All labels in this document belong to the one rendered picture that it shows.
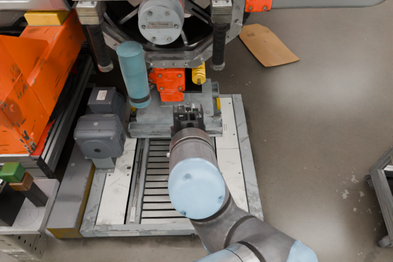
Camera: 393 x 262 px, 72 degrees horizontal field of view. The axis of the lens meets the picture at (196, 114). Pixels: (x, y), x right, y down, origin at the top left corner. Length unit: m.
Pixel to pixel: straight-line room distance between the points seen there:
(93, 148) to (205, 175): 0.84
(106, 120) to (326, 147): 1.19
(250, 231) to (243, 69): 1.68
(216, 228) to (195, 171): 0.12
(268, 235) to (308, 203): 1.05
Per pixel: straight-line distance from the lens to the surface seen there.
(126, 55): 0.95
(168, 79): 1.14
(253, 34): 2.45
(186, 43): 1.17
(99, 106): 1.26
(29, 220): 1.01
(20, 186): 0.89
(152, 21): 0.84
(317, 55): 2.37
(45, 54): 1.16
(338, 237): 1.48
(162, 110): 1.44
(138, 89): 1.04
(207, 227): 0.51
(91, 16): 0.78
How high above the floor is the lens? 1.27
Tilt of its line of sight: 48 degrees down
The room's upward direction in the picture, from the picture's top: straight up
